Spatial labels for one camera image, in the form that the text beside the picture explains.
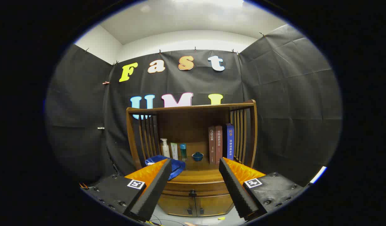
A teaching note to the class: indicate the blue folded towel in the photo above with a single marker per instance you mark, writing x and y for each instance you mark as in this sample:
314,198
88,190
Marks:
177,167

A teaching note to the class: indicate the wooden cabinet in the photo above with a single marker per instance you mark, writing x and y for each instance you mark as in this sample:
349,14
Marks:
186,125

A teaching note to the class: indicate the teal bottle with blue cap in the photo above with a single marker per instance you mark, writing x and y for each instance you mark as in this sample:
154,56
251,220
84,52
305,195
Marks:
183,153

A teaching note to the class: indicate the blue lidded teacup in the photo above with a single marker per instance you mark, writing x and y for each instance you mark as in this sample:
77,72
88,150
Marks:
198,157

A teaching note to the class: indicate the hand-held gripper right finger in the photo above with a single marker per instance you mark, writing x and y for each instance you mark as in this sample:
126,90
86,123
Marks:
235,191

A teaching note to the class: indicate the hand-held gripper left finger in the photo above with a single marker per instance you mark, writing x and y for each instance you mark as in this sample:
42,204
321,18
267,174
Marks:
155,191

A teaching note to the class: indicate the brown book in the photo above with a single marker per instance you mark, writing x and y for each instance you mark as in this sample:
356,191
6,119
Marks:
212,144
219,144

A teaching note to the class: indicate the white pump bottle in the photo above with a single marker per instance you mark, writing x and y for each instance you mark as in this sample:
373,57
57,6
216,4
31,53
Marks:
165,150

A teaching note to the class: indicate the white and green tube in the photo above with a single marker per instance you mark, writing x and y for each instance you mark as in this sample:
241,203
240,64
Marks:
174,151

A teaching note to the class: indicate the wooden countertop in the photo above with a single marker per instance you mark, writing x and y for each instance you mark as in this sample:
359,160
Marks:
200,169

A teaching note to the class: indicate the blue book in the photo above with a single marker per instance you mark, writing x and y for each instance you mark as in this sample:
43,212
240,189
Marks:
230,141

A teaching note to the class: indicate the wooden cabinet door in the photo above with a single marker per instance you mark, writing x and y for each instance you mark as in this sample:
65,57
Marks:
214,204
177,205

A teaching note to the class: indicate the wooden drawer with black knob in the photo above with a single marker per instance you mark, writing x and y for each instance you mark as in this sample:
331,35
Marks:
199,186

